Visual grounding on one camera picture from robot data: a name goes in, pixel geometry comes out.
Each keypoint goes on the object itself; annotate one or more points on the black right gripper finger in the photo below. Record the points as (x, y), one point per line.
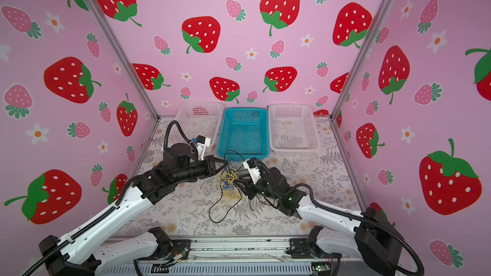
(243, 175)
(244, 188)

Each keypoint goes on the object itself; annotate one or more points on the right white plastic basket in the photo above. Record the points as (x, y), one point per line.
(293, 130)

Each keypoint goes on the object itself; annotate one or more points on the left white plastic basket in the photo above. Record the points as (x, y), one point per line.
(201, 118)

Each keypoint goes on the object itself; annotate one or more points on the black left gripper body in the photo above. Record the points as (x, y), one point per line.
(196, 170)

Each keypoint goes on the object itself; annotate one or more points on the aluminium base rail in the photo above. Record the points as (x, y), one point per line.
(244, 255)

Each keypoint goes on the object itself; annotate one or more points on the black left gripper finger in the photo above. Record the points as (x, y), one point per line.
(218, 168)
(215, 160)

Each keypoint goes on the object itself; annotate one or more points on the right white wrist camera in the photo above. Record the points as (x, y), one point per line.
(251, 166)

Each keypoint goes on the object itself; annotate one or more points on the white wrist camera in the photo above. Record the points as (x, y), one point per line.
(251, 166)
(202, 143)

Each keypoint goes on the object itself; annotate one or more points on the white plastic basket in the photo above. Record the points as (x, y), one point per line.
(201, 118)
(293, 130)

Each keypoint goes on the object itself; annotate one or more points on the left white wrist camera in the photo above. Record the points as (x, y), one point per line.
(202, 143)

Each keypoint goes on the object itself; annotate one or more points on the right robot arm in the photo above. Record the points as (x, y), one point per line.
(367, 235)

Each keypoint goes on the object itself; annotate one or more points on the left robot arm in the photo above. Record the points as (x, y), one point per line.
(81, 251)

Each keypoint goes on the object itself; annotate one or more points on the teal plastic basket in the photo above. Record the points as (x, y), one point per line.
(244, 134)

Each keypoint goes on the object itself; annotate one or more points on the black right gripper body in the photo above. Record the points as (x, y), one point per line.
(261, 189)

